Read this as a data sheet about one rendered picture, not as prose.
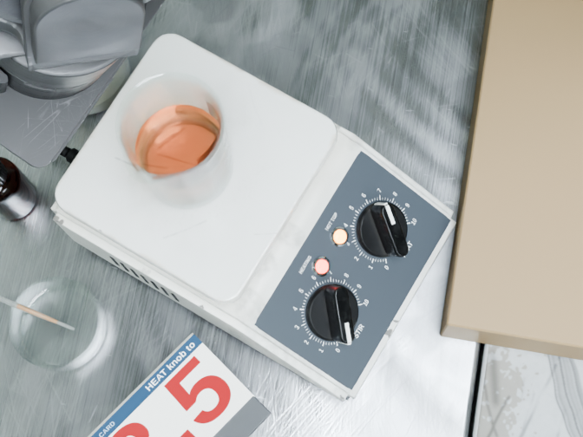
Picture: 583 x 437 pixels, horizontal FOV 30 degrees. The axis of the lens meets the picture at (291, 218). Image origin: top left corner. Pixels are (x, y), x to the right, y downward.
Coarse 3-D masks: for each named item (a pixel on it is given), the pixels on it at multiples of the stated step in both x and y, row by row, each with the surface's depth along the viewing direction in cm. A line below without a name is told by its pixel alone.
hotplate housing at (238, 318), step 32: (352, 160) 62; (384, 160) 63; (320, 192) 61; (416, 192) 63; (64, 224) 61; (288, 224) 60; (128, 256) 61; (288, 256) 60; (160, 288) 63; (256, 288) 60; (416, 288) 64; (224, 320) 60; (256, 320) 60; (288, 352) 60; (320, 384) 62
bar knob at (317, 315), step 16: (320, 288) 61; (336, 288) 60; (320, 304) 61; (336, 304) 60; (352, 304) 61; (320, 320) 61; (336, 320) 60; (352, 320) 61; (320, 336) 61; (336, 336) 60; (352, 336) 60
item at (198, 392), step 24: (192, 360) 62; (168, 384) 62; (192, 384) 63; (216, 384) 63; (144, 408) 62; (168, 408) 62; (192, 408) 63; (216, 408) 64; (120, 432) 61; (144, 432) 62; (168, 432) 63; (192, 432) 63
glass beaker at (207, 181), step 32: (128, 96) 53; (160, 96) 56; (192, 96) 56; (128, 128) 55; (224, 128) 53; (128, 160) 53; (224, 160) 56; (160, 192) 56; (192, 192) 56; (224, 192) 59
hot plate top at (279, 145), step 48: (192, 48) 61; (240, 96) 61; (288, 96) 61; (96, 144) 60; (240, 144) 60; (288, 144) 60; (96, 192) 60; (144, 192) 59; (240, 192) 59; (288, 192) 59; (144, 240) 59; (192, 240) 59; (240, 240) 58; (192, 288) 58; (240, 288) 58
